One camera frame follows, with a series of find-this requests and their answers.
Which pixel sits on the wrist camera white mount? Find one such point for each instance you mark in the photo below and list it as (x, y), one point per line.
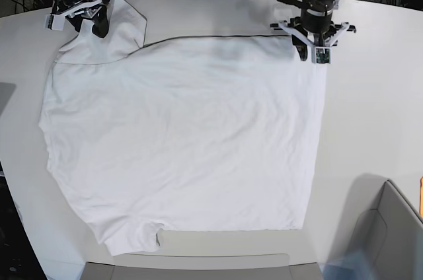
(319, 54)
(56, 21)

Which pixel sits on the grey box at right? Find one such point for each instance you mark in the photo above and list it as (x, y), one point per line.
(387, 240)

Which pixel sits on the white T-shirt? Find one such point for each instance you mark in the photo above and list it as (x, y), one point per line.
(205, 134)

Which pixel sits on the grey tray at bottom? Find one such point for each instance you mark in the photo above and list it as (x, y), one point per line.
(269, 266)

